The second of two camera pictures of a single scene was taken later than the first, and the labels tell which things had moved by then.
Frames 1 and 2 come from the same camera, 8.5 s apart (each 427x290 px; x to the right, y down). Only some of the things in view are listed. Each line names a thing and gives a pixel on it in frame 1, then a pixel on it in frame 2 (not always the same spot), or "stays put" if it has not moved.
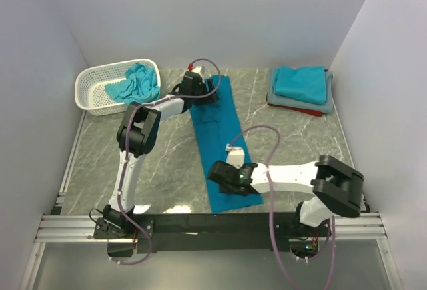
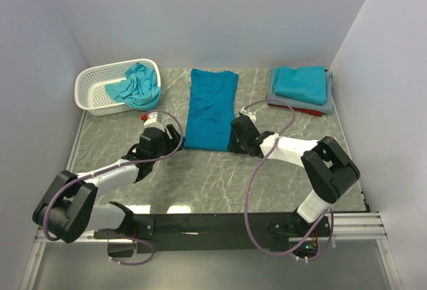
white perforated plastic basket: (91, 93) stays put
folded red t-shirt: (301, 111) stays put
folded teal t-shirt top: (306, 83) stays put
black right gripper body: (226, 189) to (235, 145)
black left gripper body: (201, 89) to (167, 143)
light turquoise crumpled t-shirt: (141, 86) stays put
